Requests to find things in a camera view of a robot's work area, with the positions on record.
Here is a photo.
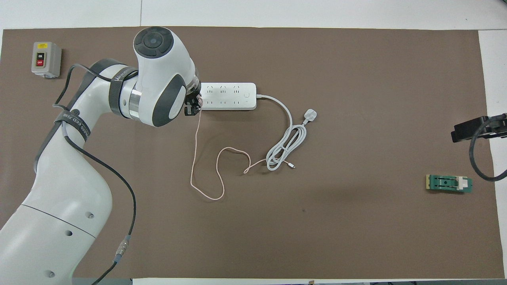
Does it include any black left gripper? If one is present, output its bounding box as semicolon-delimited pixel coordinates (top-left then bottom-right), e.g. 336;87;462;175
184;90;203;117

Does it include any pink charging cable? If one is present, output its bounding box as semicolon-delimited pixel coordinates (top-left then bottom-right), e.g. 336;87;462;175
190;107;296;201

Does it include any white power cord with plug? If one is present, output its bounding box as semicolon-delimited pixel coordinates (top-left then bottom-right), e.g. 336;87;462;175
255;94;318;171

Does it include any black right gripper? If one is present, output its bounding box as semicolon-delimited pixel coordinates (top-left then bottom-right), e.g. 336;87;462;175
451;114;507;143

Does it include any green knife switch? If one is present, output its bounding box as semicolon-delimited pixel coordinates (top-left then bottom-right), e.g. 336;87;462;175
426;174;473;194

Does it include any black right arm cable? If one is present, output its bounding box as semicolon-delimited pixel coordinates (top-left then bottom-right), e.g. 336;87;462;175
469;114;507;182

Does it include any grey on-off switch box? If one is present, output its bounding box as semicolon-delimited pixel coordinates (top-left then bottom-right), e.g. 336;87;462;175
31;42;62;78

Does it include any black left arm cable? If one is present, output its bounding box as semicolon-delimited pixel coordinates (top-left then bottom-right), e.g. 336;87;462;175
53;63;137;285

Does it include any brown table mat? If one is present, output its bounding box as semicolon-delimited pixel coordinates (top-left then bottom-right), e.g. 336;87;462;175
0;27;504;279

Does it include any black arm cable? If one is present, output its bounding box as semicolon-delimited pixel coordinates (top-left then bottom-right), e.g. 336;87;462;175
469;114;507;182
53;63;137;285

